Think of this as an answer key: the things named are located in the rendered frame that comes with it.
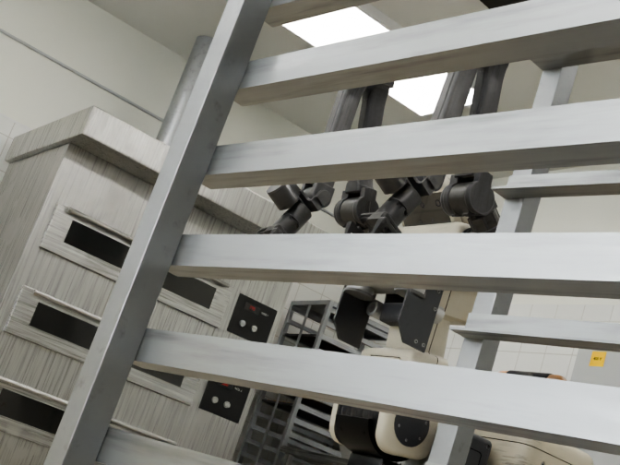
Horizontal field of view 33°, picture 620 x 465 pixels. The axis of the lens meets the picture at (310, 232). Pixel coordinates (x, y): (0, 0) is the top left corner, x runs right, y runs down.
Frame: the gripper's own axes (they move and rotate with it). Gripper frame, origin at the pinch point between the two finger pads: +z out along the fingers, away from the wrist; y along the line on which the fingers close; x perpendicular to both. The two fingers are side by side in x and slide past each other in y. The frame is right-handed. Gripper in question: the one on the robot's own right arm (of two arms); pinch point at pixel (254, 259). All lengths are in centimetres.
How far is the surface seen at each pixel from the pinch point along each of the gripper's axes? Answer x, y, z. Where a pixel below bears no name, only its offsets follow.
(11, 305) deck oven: 4, -279, -18
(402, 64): -45, 162, 57
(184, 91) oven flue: -16, -330, -192
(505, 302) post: -10, 133, 42
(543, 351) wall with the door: 217, -218, -209
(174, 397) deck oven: 97, -284, -51
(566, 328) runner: -8, 144, 45
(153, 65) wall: -37, -374, -210
